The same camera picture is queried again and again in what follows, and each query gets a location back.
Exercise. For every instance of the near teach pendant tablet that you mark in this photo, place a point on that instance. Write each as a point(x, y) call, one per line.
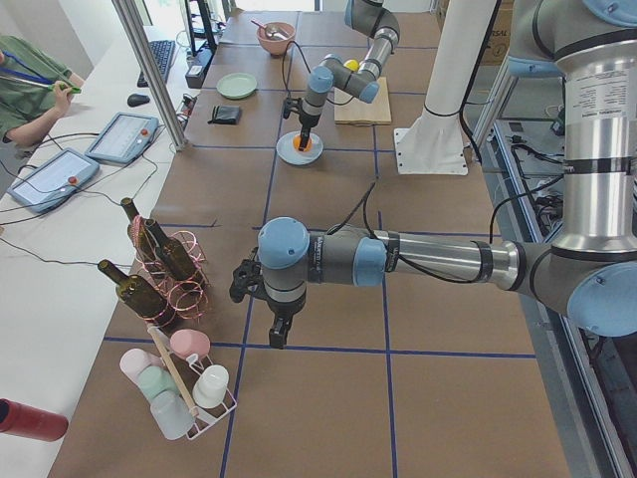
point(49, 185)

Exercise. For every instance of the black computer mouse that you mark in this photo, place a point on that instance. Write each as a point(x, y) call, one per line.
point(137, 100)

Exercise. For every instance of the orange fruit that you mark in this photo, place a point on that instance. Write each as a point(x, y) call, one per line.
point(301, 143)

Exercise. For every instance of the cardboard box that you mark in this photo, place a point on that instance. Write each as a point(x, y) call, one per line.
point(499, 40)

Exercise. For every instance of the dark wine bottle upper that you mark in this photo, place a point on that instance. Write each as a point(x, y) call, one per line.
point(139, 295)

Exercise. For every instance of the red bottle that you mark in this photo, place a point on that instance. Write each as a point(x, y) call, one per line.
point(30, 422)

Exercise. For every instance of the metal scoop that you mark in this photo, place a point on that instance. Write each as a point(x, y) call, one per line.
point(271, 31)

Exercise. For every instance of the upper yellow lemon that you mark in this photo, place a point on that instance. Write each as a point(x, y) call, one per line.
point(351, 64)

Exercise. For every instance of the mint green cup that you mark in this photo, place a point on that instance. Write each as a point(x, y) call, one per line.
point(154, 380)

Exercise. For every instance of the person in green shirt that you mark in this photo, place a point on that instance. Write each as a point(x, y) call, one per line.
point(36, 92)

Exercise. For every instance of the wooden stick handle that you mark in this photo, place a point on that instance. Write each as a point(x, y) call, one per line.
point(159, 339)

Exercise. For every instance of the dark wine bottle lower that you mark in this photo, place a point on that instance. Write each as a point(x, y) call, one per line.
point(174, 257)

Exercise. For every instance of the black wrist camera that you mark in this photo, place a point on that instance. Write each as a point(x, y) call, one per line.
point(291, 106)
point(247, 280)

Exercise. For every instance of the translucent grey cup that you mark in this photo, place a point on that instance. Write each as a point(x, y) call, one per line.
point(171, 415)

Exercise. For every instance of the light blue plate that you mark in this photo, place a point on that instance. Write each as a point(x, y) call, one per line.
point(288, 149)

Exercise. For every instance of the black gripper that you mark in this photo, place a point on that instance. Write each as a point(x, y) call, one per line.
point(307, 120)
point(282, 311)

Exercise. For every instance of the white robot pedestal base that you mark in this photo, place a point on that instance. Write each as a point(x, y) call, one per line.
point(434, 143)

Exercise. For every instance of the dark wine bottle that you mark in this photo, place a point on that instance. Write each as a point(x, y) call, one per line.
point(139, 295)
point(174, 257)
point(139, 238)

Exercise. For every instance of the white cup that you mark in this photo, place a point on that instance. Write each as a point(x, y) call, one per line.
point(210, 388)

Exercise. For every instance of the copper wire bottle rack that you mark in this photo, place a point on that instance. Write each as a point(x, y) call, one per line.
point(188, 296)

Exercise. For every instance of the far teach pendant tablet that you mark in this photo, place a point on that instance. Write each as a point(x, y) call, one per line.
point(123, 139)

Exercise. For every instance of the pink cup top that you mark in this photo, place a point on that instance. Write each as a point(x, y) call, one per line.
point(187, 342)

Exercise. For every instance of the aluminium frame post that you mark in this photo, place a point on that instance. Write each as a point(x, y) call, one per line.
point(131, 22)

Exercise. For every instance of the wooden cutting board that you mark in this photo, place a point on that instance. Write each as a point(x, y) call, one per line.
point(358, 112)

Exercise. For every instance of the white wire cup rack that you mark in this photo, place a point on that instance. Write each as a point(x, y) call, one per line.
point(190, 369)

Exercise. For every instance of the black keyboard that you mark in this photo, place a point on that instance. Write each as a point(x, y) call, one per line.
point(163, 51)

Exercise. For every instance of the pale pink cup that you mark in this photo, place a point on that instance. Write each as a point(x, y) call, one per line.
point(134, 361)

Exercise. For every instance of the light green plate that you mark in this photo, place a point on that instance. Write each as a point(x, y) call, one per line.
point(237, 86)

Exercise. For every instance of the grey folded cloth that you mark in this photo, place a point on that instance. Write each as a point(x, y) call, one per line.
point(228, 115)

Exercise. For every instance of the teach pendant tablet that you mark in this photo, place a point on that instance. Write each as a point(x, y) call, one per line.
point(123, 139)
point(49, 185)

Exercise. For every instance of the pink bowl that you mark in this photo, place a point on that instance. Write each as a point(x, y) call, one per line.
point(274, 46)

